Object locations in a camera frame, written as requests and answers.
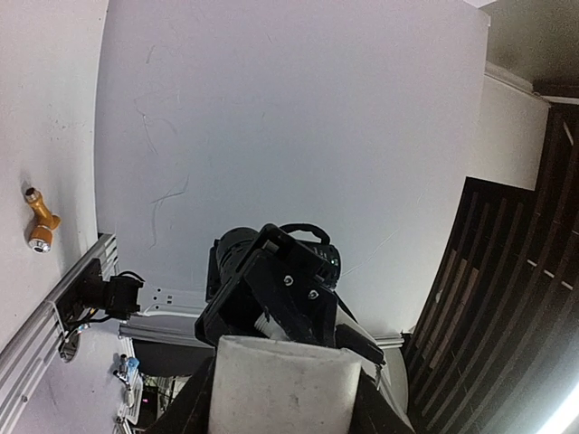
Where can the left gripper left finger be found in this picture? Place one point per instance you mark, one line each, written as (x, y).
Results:
(189, 412)

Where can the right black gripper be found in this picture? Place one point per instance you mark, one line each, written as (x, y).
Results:
(287, 274)

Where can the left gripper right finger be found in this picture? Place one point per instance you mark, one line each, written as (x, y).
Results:
(372, 414)

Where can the white elbow fitting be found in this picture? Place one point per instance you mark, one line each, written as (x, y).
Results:
(268, 386)

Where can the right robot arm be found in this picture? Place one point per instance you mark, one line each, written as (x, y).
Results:
(280, 283)

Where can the gold brass faucet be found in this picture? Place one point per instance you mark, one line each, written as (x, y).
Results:
(44, 223)

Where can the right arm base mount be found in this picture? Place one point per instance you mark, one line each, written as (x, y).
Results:
(93, 300)

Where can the aluminium front rail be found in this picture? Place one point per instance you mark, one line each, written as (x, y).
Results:
(27, 356)

